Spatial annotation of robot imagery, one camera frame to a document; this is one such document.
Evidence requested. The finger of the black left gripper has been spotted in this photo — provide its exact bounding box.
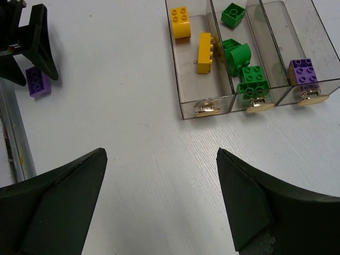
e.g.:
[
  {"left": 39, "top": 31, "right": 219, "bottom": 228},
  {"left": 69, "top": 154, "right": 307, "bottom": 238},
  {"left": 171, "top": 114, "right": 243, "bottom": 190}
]
[
  {"left": 19, "top": 4, "right": 59, "bottom": 81},
  {"left": 1, "top": 52, "right": 27, "bottom": 86}
]

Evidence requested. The clear container near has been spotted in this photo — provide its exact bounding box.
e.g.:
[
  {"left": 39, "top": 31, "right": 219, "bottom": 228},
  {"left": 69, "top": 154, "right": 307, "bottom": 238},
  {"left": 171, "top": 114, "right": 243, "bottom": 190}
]
[{"left": 165, "top": 1, "right": 235, "bottom": 120}]

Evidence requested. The green lego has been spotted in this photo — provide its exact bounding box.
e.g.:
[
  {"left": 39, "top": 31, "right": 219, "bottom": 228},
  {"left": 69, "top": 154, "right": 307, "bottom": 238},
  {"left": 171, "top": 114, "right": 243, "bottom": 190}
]
[{"left": 236, "top": 80, "right": 270, "bottom": 102}]

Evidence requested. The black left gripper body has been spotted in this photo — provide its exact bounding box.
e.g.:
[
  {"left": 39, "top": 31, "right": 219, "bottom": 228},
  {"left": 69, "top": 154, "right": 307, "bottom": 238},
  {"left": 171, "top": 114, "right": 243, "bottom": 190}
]
[{"left": 1, "top": 0, "right": 27, "bottom": 56}]

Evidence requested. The clear container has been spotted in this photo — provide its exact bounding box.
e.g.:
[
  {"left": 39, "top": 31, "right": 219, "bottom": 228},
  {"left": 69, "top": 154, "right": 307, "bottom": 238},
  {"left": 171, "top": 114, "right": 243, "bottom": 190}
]
[
  {"left": 165, "top": 1, "right": 235, "bottom": 120},
  {"left": 211, "top": 1, "right": 288, "bottom": 113},
  {"left": 265, "top": 1, "right": 339, "bottom": 106}
]

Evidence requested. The green rounded lego brick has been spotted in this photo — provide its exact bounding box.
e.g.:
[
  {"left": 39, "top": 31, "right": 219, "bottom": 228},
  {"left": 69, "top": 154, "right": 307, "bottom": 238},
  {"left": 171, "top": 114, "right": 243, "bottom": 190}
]
[{"left": 229, "top": 43, "right": 252, "bottom": 70}]

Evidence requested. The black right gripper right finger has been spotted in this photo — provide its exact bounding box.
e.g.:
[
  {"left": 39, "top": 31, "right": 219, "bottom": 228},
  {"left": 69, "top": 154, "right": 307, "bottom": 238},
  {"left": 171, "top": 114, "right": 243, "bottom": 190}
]
[{"left": 216, "top": 149, "right": 339, "bottom": 254}]

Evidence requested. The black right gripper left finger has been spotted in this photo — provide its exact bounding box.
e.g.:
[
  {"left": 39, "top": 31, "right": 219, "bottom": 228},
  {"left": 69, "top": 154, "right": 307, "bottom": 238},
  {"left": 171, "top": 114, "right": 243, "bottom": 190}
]
[{"left": 1, "top": 148, "right": 107, "bottom": 254}]

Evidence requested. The clear container middle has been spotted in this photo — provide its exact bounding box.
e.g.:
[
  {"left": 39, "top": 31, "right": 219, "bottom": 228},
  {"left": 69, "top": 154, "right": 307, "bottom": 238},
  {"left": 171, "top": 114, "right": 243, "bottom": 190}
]
[{"left": 211, "top": 1, "right": 288, "bottom": 113}]

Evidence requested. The purple flat lego brick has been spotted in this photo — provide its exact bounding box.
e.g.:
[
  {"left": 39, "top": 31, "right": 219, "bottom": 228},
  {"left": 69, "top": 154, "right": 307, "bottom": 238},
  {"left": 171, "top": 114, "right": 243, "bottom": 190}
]
[{"left": 25, "top": 66, "right": 51, "bottom": 98}]

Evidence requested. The aluminium table front rail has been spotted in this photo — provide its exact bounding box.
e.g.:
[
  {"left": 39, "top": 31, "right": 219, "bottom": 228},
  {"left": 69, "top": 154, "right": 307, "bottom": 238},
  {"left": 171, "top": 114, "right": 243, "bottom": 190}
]
[{"left": 1, "top": 79, "right": 36, "bottom": 187}]

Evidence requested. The purple arched lego brick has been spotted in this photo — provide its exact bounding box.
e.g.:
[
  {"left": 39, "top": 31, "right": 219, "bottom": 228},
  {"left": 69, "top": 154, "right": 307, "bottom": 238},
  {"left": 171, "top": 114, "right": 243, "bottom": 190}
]
[{"left": 288, "top": 58, "right": 318, "bottom": 86}]

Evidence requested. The clear container far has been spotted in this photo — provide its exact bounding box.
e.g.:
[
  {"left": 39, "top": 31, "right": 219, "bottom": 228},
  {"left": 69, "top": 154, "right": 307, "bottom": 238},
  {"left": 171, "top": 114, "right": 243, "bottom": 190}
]
[{"left": 265, "top": 1, "right": 339, "bottom": 106}]

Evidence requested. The yellow rounded lego brick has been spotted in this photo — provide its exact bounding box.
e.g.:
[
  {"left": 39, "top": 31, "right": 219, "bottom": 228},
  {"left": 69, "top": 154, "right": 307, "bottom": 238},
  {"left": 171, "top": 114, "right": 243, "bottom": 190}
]
[{"left": 170, "top": 6, "right": 191, "bottom": 39}]

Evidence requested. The yellow long lego brick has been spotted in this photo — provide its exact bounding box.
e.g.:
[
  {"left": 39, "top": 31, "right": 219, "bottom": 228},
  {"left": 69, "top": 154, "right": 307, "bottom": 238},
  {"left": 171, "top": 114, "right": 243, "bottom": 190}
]
[{"left": 197, "top": 32, "right": 214, "bottom": 74}]

